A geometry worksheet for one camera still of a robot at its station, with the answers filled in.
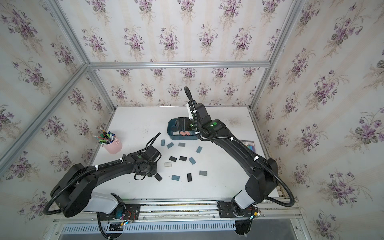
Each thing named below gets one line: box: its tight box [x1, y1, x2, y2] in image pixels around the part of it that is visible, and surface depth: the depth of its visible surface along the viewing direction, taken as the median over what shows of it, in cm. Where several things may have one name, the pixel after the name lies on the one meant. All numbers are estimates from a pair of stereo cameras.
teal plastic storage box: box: [167, 117, 199, 141], surface depth 103 cm
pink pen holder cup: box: [102, 138, 123, 154], surface depth 94 cm
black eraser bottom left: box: [154, 173, 163, 182], surface depth 86 cm
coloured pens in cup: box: [92, 129, 116, 145], surface depth 90 cm
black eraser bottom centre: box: [187, 173, 193, 182], surface depth 86 cm
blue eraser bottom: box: [171, 174, 180, 181], surface depth 86 cm
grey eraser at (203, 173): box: [199, 170, 208, 176], surface depth 88 cm
